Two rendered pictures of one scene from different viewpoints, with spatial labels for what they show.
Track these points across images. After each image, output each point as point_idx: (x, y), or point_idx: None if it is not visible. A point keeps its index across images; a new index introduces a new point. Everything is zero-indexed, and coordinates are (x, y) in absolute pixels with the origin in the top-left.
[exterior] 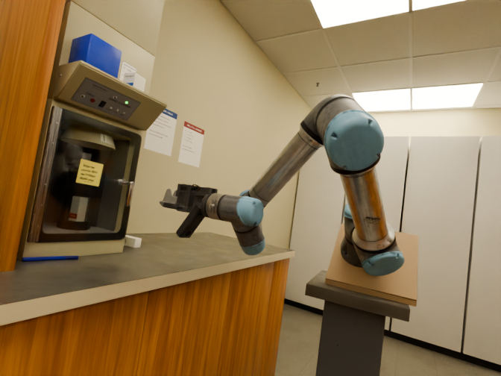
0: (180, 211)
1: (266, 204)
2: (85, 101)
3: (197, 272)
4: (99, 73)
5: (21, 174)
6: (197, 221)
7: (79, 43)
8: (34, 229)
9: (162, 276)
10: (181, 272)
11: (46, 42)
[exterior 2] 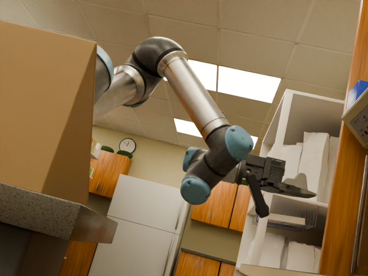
0: (265, 191)
1: (204, 139)
2: (367, 137)
3: (275, 275)
4: (346, 113)
5: (327, 212)
6: (251, 193)
7: None
8: (353, 261)
9: (266, 268)
10: (271, 269)
11: (341, 122)
